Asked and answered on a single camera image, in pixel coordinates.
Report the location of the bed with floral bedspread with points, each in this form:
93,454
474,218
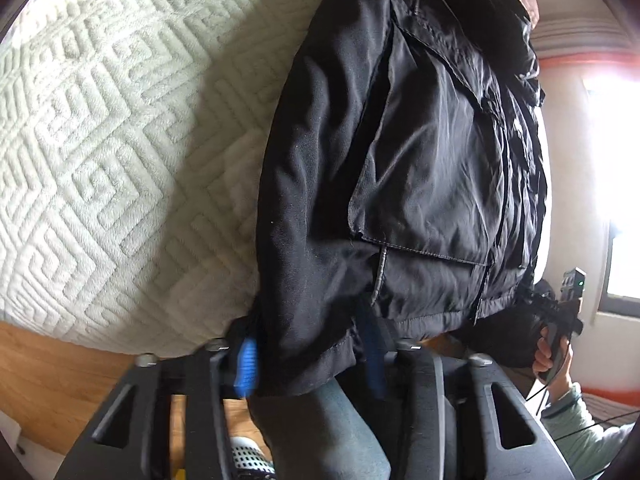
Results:
125,160

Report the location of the white perforated slipper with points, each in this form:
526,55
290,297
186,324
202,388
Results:
250,460

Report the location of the person's blue jeans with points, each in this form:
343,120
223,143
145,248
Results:
320,435

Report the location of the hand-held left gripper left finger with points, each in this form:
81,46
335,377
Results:
246,367

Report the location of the black hooded jacket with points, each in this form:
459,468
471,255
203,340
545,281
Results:
425,160

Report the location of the person's right forearm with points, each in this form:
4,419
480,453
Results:
580,430

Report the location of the black bag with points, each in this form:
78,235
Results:
500,345

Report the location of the window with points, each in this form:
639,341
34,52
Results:
620,210

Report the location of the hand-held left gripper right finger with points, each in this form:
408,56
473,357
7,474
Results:
372,360

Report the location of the person's right hand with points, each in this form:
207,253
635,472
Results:
541,352

